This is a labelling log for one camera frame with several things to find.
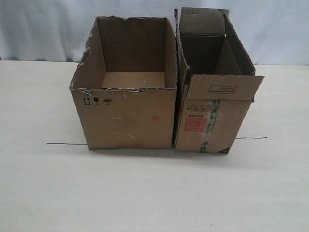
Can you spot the torn cardboard box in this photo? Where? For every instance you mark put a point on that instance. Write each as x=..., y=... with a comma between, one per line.
x=125, y=85

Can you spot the tall taped cardboard box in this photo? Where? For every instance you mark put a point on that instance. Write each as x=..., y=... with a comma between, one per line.
x=217, y=82

